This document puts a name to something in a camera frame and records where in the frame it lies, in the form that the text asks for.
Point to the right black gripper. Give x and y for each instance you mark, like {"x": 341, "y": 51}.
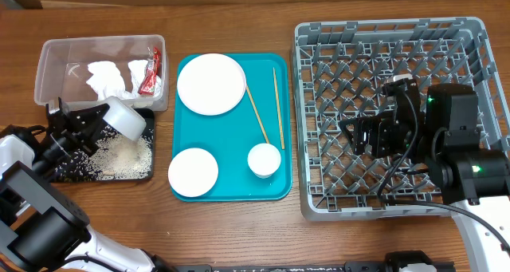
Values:
{"x": 374, "y": 136}

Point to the red snack wrapper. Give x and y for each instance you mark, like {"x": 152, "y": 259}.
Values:
{"x": 148, "y": 84}

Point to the pile of white rice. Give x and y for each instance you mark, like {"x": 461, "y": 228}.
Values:
{"x": 119, "y": 156}

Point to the small white plate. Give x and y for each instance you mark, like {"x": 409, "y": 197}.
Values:
{"x": 193, "y": 172}

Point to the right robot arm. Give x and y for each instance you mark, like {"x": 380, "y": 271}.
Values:
{"x": 441, "y": 133}

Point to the clear plastic waste bin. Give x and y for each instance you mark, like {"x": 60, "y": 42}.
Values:
{"x": 63, "y": 72}

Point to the large white plate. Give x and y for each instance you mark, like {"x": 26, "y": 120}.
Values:
{"x": 211, "y": 84}

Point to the black food waste tray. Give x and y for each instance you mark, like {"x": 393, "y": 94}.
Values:
{"x": 119, "y": 160}

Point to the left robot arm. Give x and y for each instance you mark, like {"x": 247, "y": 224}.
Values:
{"x": 43, "y": 229}

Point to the white napkin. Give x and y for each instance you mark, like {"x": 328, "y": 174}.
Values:
{"x": 138, "y": 70}
{"x": 106, "y": 81}

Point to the grey bowl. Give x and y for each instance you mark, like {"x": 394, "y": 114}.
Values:
{"x": 123, "y": 118}

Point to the right wooden chopstick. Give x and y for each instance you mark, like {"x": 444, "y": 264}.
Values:
{"x": 278, "y": 104}

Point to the grey dishwasher rack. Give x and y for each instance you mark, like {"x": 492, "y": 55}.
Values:
{"x": 338, "y": 73}

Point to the wooden chopstick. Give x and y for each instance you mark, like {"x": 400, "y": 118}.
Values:
{"x": 257, "y": 115}
{"x": 278, "y": 104}

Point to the left wooden chopstick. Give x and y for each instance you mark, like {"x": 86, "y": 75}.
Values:
{"x": 257, "y": 115}

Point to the teal serving tray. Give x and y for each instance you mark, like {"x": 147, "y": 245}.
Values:
{"x": 230, "y": 136}

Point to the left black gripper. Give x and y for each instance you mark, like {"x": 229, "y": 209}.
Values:
{"x": 83, "y": 124}

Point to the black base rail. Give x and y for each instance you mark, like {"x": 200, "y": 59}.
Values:
{"x": 398, "y": 261}

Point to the white cup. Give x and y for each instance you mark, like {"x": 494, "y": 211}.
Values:
{"x": 264, "y": 160}

